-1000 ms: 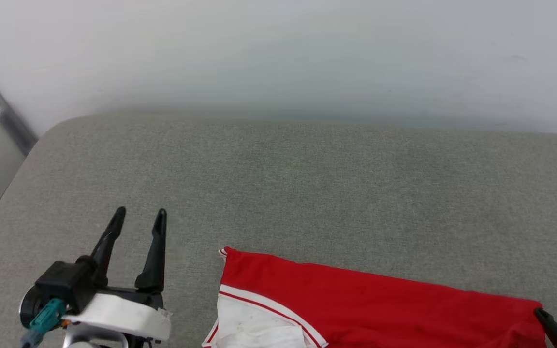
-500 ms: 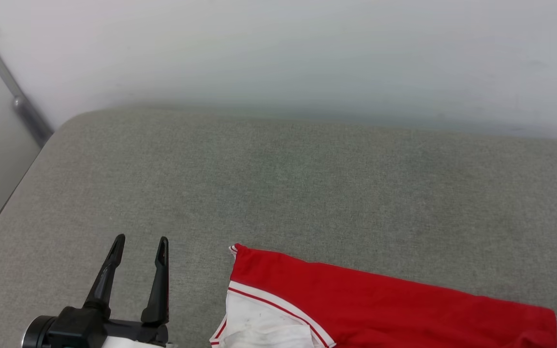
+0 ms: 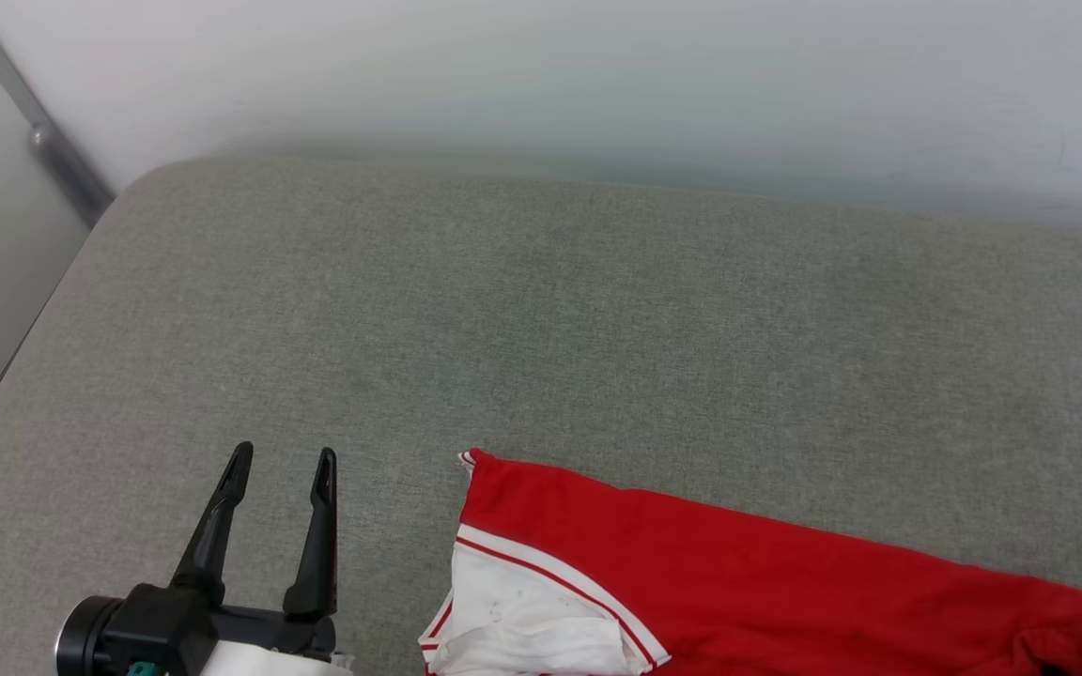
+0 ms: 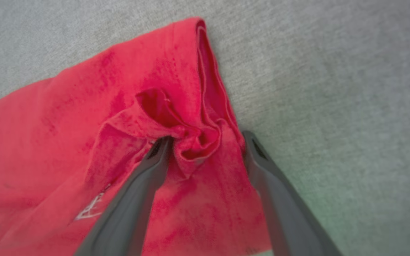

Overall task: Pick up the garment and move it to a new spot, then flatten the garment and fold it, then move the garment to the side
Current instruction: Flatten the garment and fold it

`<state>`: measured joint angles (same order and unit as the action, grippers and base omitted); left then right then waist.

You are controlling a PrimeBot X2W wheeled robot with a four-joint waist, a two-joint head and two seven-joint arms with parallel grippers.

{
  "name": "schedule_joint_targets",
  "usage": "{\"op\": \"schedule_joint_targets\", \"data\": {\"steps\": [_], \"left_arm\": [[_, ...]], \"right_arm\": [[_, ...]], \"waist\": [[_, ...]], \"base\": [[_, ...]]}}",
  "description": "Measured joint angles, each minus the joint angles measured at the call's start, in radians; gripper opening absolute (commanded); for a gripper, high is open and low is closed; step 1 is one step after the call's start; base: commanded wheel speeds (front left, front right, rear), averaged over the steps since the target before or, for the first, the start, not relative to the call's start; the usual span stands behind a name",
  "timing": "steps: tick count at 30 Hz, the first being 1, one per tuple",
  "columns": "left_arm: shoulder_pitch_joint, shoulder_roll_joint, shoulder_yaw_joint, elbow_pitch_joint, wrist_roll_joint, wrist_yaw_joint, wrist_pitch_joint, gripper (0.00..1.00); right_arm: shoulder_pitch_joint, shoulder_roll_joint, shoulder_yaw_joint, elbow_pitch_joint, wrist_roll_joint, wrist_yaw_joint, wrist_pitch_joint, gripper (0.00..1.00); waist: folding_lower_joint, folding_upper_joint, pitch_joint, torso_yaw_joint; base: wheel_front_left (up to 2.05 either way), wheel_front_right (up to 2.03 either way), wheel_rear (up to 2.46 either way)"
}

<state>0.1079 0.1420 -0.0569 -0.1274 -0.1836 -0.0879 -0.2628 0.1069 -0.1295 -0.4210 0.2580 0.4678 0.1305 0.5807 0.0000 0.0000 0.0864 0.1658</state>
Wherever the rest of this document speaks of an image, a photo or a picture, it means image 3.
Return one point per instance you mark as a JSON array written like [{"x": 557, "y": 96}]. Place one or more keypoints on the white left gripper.
[{"x": 269, "y": 648}]

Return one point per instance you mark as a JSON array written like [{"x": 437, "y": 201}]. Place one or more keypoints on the red white basketball jersey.
[{"x": 738, "y": 582}]

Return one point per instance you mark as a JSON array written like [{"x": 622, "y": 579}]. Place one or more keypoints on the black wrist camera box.
[{"x": 165, "y": 624}]

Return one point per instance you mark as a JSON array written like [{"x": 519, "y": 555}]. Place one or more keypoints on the grey metal wall rail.
[{"x": 43, "y": 131}]

